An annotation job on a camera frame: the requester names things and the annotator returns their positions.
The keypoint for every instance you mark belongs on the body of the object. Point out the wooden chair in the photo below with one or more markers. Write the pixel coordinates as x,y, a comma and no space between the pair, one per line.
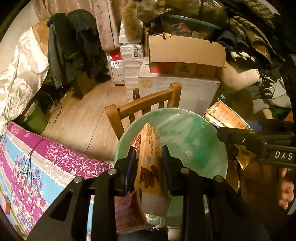
116,114

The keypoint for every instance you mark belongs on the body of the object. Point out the long red brown carton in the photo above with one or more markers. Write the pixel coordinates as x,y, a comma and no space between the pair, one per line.
149,193

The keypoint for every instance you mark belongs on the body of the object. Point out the small green waste bin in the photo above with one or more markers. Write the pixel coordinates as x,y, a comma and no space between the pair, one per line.
33,117

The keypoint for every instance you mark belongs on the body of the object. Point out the white HP printer box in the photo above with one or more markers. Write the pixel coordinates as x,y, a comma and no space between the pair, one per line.
197,94

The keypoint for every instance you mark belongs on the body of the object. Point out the person right hand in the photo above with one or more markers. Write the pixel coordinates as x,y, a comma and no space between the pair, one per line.
285,190

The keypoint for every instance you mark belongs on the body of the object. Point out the floral striped bedspread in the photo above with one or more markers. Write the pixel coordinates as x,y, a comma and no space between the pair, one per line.
34,171

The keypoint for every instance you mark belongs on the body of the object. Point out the dark jacket on chair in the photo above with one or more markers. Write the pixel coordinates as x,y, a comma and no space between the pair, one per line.
73,49

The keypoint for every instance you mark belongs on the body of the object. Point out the open brown cardboard box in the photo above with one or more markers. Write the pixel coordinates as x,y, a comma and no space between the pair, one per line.
184,56

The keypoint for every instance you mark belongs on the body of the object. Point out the green lined trash bin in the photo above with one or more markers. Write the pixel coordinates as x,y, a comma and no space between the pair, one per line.
188,136

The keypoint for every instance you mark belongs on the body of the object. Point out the right white satin cover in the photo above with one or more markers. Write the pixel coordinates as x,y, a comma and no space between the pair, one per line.
25,74

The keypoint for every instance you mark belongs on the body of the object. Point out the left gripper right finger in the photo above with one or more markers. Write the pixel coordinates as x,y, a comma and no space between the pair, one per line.
211,210

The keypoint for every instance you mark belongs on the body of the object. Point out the pink patterned curtain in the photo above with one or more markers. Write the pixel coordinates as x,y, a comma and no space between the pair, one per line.
103,16

